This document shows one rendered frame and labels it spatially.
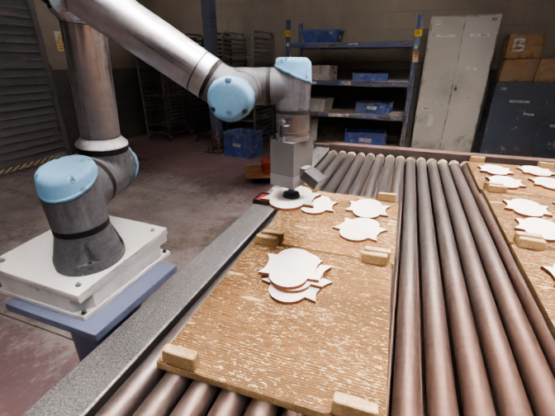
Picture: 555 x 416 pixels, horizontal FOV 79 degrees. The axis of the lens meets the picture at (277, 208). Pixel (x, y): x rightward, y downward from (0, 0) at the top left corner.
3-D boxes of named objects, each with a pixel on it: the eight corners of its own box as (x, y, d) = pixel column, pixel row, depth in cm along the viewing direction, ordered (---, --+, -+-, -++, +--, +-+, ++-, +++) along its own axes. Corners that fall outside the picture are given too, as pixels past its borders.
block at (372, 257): (360, 262, 79) (361, 252, 78) (361, 258, 81) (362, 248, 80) (386, 267, 77) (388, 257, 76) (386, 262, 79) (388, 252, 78)
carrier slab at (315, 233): (256, 244, 90) (256, 238, 90) (300, 192, 125) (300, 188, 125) (393, 269, 79) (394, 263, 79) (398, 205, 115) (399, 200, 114)
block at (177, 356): (161, 362, 53) (158, 350, 52) (168, 354, 55) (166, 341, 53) (195, 373, 51) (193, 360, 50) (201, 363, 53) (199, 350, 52)
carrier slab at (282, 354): (157, 368, 54) (155, 361, 53) (253, 245, 89) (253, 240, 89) (383, 439, 44) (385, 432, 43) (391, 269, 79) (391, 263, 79)
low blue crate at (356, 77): (351, 82, 482) (351, 73, 478) (352, 81, 516) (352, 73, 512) (387, 82, 473) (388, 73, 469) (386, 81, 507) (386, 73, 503)
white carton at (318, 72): (308, 80, 521) (308, 64, 512) (317, 79, 543) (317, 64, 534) (329, 81, 503) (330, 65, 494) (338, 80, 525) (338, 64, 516)
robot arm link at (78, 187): (35, 233, 71) (12, 172, 64) (75, 204, 82) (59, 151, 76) (90, 236, 70) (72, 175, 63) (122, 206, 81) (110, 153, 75)
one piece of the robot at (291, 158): (314, 130, 66) (310, 205, 73) (334, 123, 73) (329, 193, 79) (266, 123, 72) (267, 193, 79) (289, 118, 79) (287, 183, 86)
